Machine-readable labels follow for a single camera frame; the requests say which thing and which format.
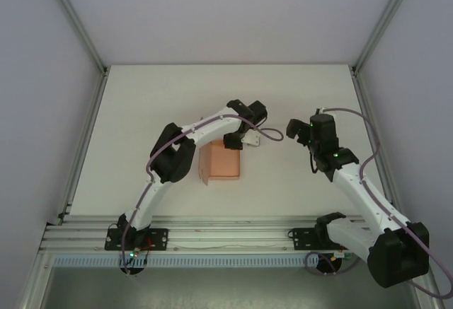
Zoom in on aluminium mounting rail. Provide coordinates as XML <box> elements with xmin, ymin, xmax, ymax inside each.
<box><xmin>40</xmin><ymin>215</ymin><xmax>424</xmax><ymax>253</ymax></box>

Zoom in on aluminium table side rail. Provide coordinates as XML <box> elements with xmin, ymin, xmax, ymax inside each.
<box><xmin>56</xmin><ymin>68</ymin><xmax>110</xmax><ymax>226</ymax></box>
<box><xmin>350</xmin><ymin>66</ymin><xmax>406</xmax><ymax>225</ymax></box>

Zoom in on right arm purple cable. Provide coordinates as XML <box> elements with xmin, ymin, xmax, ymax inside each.
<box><xmin>306</xmin><ymin>107</ymin><xmax>449</xmax><ymax>299</ymax></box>

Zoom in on grey metal sheet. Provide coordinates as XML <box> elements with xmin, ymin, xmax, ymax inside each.
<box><xmin>21</xmin><ymin>252</ymin><xmax>447</xmax><ymax>309</ymax></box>

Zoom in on peach pink cloth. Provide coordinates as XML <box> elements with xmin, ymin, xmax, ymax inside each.
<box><xmin>197</xmin><ymin>138</ymin><xmax>242</xmax><ymax>187</ymax></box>

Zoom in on aluminium frame post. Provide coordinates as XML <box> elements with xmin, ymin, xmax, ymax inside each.
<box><xmin>352</xmin><ymin>0</ymin><xmax>422</xmax><ymax>73</ymax></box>
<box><xmin>44</xmin><ymin>0</ymin><xmax>108</xmax><ymax>73</ymax></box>

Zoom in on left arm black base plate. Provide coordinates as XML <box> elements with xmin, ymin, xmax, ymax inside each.
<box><xmin>104</xmin><ymin>226</ymin><xmax>169</xmax><ymax>252</ymax></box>

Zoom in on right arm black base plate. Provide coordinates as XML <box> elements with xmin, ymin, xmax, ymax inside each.
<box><xmin>289</xmin><ymin>226</ymin><xmax>355</xmax><ymax>252</ymax></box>

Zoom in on slotted white cable duct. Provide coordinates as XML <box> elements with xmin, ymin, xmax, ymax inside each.
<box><xmin>52</xmin><ymin>255</ymin><xmax>355</xmax><ymax>268</ymax></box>

